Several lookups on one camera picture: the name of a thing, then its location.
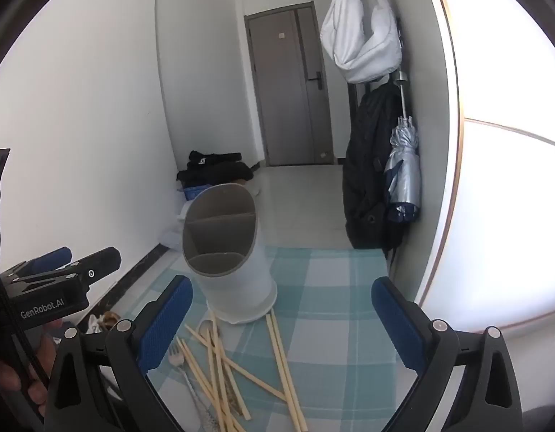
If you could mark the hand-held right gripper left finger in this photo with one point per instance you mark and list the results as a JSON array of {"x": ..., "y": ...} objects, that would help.
[{"x": 167, "y": 324}]

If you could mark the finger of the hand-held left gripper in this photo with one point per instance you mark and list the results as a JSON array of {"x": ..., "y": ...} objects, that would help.
[
  {"x": 99, "y": 263},
  {"x": 57, "y": 255}
]

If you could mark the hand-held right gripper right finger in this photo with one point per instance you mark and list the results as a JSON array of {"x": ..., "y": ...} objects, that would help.
[{"x": 398, "y": 321}]

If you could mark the silver fork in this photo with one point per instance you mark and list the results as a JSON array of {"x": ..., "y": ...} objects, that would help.
[{"x": 175, "y": 359}]

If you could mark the silver spoon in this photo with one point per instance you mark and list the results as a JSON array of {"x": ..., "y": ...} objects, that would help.
[{"x": 206, "y": 327}]

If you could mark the white and grey utensil holder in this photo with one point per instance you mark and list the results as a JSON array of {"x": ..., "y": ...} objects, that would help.
[{"x": 241, "y": 279}]

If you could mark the bunch of wooden chopsticks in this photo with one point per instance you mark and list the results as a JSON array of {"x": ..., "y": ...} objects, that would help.
[{"x": 281, "y": 360}]

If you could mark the person's left hand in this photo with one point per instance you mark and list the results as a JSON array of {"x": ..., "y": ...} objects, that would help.
[{"x": 10, "y": 378}]

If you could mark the white shoe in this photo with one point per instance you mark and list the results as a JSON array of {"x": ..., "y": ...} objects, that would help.
[{"x": 96, "y": 322}]

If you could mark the teal checkered tablecloth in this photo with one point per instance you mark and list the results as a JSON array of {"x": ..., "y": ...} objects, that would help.
[{"x": 340, "y": 301}]

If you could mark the white plastic bag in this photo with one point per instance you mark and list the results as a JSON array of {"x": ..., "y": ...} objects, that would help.
[{"x": 184, "y": 213}]

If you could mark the blue box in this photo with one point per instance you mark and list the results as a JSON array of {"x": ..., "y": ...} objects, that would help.
[{"x": 192, "y": 191}]

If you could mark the silver folded umbrella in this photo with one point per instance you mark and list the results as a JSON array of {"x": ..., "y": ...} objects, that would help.
[{"x": 403, "y": 175}]

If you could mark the pile of black clothes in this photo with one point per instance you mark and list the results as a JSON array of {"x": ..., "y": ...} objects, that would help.
[{"x": 214, "y": 172}]

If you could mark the black backpack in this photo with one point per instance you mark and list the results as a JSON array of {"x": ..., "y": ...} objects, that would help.
[{"x": 367, "y": 166}]

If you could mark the bright window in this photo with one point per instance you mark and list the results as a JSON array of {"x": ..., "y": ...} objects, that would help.
[{"x": 506, "y": 189}]

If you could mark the black coat rack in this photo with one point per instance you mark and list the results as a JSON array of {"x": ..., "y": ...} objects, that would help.
[{"x": 352, "y": 99}]

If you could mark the grey door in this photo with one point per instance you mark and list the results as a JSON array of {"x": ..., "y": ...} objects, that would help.
[{"x": 282, "y": 99}]

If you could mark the white cloth bag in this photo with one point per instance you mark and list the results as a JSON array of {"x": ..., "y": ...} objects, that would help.
[{"x": 362, "y": 36}]

